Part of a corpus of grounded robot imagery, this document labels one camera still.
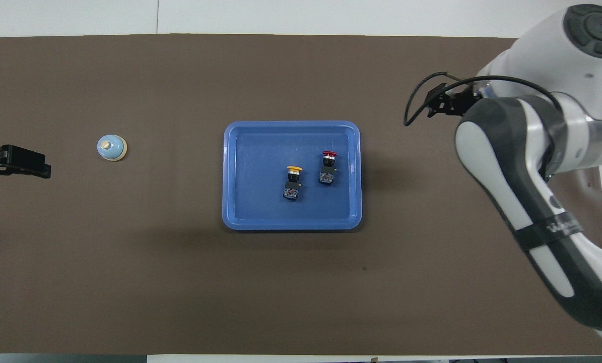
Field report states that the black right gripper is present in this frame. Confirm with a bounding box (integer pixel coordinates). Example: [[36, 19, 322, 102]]
[[425, 83, 483, 119]]

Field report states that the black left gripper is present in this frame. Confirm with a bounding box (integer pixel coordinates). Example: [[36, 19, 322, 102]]
[[0, 144, 52, 183]]

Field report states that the light blue desk bell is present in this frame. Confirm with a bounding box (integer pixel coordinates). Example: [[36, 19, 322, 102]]
[[97, 134, 128, 162]]

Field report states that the red push button switch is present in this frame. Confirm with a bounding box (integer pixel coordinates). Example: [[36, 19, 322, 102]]
[[317, 150, 339, 186]]

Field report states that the yellow push button switch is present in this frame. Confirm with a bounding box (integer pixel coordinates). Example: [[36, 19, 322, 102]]
[[282, 165, 304, 203]]

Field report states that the blue plastic tray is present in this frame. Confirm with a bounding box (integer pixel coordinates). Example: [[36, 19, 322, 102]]
[[222, 120, 363, 232]]

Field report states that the brown table mat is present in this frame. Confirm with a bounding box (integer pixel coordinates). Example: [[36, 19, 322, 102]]
[[0, 34, 602, 356]]

